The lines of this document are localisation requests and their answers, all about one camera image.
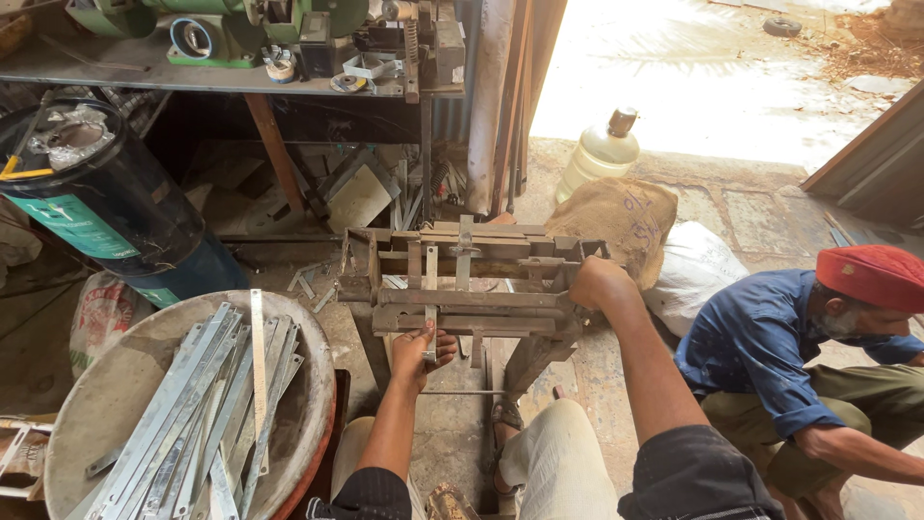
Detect person's left hand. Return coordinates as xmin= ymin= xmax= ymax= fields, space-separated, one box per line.
xmin=390 ymin=321 xmax=460 ymax=397

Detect person's right hand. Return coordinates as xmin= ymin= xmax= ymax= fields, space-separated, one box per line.
xmin=568 ymin=255 xmax=641 ymax=314

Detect rusty metal press machine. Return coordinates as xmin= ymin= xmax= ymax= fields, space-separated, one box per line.
xmin=335 ymin=214 xmax=615 ymax=405

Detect galvanized metal strip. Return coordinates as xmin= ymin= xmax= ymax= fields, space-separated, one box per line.
xmin=423 ymin=246 xmax=440 ymax=363
xmin=455 ymin=214 xmax=475 ymax=292

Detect brown burlap sack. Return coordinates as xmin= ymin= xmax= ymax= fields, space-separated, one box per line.
xmin=544 ymin=177 xmax=680 ymax=292

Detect white woven sack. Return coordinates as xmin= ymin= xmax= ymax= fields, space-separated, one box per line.
xmin=642 ymin=220 xmax=752 ymax=339

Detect clear plastic water jug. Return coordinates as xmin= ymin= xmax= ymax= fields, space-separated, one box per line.
xmin=554 ymin=107 xmax=642 ymax=205

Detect person's brown sandal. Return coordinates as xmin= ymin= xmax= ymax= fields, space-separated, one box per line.
xmin=490 ymin=399 xmax=526 ymax=497

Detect person's white trousers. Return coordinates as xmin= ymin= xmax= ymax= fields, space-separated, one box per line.
xmin=330 ymin=399 xmax=624 ymax=520

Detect leaning wooden planks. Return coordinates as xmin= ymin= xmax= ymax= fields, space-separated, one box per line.
xmin=491 ymin=0 xmax=569 ymax=218

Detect scattered metal scrap pieces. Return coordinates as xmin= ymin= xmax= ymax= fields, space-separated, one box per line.
xmin=286 ymin=259 xmax=341 ymax=314

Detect corrugated metal door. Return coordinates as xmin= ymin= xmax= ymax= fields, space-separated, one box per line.
xmin=799 ymin=78 xmax=924 ymax=234

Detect black rubber tire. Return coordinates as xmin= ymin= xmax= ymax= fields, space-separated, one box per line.
xmin=762 ymin=16 xmax=804 ymax=39

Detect pile of galvanized metal strips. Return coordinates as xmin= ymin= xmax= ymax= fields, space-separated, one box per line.
xmin=83 ymin=289 xmax=306 ymax=520

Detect cluttered metal workbench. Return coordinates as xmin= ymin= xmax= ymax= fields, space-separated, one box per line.
xmin=0 ymin=0 xmax=467 ymax=244

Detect black and blue drum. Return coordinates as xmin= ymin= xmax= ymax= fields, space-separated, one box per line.
xmin=0 ymin=97 xmax=251 ymax=310

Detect white sack with red print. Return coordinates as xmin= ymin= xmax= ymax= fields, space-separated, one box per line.
xmin=68 ymin=271 xmax=157 ymax=381

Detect round grey metal pan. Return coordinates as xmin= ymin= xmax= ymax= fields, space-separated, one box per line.
xmin=45 ymin=289 xmax=338 ymax=520

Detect crumpled silver foil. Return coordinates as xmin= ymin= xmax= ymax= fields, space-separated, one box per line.
xmin=26 ymin=104 xmax=117 ymax=172

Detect yellow handled tool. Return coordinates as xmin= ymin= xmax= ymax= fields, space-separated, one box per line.
xmin=0 ymin=90 xmax=59 ymax=182

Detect white metal frame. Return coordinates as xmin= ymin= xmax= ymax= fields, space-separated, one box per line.
xmin=0 ymin=417 xmax=56 ymax=501

